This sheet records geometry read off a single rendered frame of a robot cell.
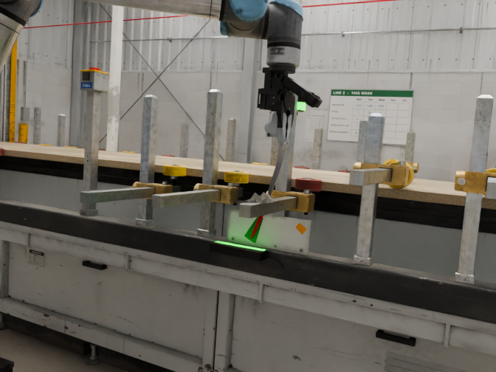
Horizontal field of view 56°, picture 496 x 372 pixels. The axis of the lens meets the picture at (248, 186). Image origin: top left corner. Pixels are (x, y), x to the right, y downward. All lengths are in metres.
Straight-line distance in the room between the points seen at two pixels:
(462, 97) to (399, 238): 7.03
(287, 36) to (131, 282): 1.23
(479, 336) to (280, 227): 0.57
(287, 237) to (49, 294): 1.38
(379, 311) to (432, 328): 0.14
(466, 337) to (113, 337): 1.39
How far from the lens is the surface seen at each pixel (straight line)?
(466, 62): 8.53
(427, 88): 8.49
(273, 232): 1.37
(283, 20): 1.29
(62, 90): 11.59
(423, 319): 1.34
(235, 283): 1.49
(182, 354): 1.97
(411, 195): 1.42
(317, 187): 1.42
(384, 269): 1.28
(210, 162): 1.46
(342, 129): 8.62
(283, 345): 1.74
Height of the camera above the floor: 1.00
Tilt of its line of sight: 5 degrees down
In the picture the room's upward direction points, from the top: 4 degrees clockwise
